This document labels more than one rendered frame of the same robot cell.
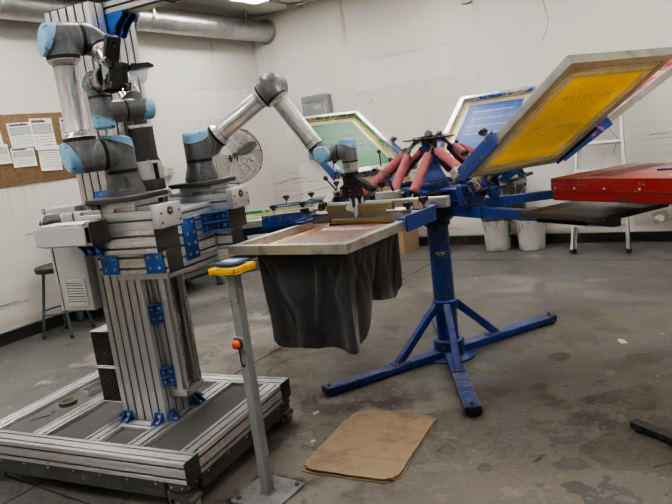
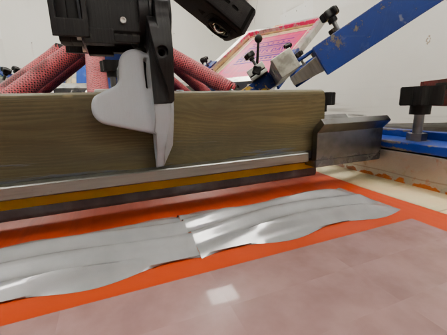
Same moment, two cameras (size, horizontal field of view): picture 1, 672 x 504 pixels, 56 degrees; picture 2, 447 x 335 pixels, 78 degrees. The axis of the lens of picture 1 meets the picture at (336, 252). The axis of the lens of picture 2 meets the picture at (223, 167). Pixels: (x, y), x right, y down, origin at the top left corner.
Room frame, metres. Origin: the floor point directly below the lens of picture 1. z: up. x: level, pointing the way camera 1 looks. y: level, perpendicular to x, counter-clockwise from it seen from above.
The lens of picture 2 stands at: (2.72, 0.05, 1.05)
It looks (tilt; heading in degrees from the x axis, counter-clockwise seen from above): 13 degrees down; 304
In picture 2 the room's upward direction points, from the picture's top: 2 degrees counter-clockwise
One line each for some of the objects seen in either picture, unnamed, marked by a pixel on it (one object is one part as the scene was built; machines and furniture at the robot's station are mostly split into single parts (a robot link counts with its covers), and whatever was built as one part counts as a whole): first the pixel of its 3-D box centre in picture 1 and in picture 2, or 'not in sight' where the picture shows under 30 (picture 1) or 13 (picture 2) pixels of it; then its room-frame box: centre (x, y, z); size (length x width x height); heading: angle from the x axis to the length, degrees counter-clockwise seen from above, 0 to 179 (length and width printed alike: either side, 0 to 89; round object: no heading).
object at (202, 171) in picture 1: (200, 169); not in sight; (2.91, 0.57, 1.31); 0.15 x 0.15 x 0.10
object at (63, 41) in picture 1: (72, 99); not in sight; (2.38, 0.89, 1.63); 0.15 x 0.12 x 0.55; 129
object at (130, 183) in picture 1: (124, 182); not in sight; (2.47, 0.78, 1.31); 0.15 x 0.15 x 0.10
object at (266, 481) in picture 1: (250, 382); not in sight; (2.34, 0.40, 0.48); 0.22 x 0.22 x 0.96; 56
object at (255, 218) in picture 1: (278, 201); not in sight; (3.67, 0.30, 1.05); 1.08 x 0.61 x 0.23; 86
